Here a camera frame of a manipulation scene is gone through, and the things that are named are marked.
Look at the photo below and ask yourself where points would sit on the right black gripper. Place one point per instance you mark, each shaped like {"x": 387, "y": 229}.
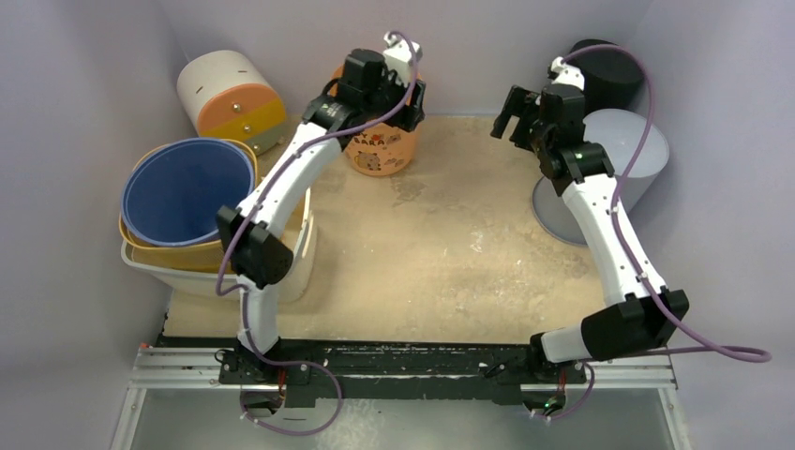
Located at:
{"x": 524, "y": 117}

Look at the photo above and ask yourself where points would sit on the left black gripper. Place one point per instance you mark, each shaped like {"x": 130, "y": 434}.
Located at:
{"x": 412, "y": 113}

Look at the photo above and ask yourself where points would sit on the orange capybara bin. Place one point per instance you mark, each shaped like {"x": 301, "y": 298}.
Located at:
{"x": 382, "y": 150}

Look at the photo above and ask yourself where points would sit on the black plastic bin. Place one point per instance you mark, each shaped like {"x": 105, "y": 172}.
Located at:
{"x": 612, "y": 80}

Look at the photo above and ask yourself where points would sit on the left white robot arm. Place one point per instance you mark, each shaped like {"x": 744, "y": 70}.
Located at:
{"x": 251, "y": 231}

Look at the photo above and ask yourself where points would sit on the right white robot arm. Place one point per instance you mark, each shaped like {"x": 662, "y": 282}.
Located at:
{"x": 640, "y": 310}

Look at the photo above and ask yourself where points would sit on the white drawer container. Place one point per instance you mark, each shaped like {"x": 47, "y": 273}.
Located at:
{"x": 226, "y": 97}

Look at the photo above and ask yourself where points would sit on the blue plastic bucket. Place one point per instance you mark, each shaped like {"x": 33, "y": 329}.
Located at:
{"x": 186, "y": 192}

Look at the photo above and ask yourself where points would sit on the white mesh basket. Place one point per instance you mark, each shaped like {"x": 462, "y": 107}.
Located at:
{"x": 194, "y": 269}

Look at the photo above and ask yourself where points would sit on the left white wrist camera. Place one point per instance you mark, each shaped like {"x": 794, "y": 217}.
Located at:
{"x": 401, "y": 55}

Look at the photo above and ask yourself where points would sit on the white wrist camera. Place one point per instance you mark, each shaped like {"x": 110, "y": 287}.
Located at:
{"x": 559, "y": 72}
{"x": 401, "y": 55}

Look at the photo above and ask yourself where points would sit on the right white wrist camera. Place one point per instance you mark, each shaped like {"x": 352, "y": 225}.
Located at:
{"x": 559, "y": 72}

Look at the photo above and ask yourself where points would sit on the aluminium mounting rail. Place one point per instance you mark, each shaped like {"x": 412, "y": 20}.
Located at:
{"x": 196, "y": 368}

